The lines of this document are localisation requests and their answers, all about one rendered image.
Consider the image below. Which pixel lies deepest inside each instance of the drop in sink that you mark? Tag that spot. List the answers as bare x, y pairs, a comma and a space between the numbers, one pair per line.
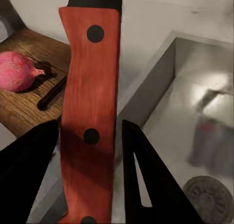
183, 101

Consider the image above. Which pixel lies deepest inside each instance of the cutting board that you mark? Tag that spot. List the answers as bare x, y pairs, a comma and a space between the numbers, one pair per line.
22, 110

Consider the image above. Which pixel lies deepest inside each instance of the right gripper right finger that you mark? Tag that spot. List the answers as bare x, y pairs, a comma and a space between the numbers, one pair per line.
170, 204

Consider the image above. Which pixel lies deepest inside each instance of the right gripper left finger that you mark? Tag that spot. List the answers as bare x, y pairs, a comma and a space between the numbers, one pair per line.
22, 168

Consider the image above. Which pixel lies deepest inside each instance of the parer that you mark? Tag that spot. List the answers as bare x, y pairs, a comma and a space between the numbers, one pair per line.
89, 114

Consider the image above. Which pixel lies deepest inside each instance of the vidalia onion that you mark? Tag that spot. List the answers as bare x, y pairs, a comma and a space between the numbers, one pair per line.
16, 71

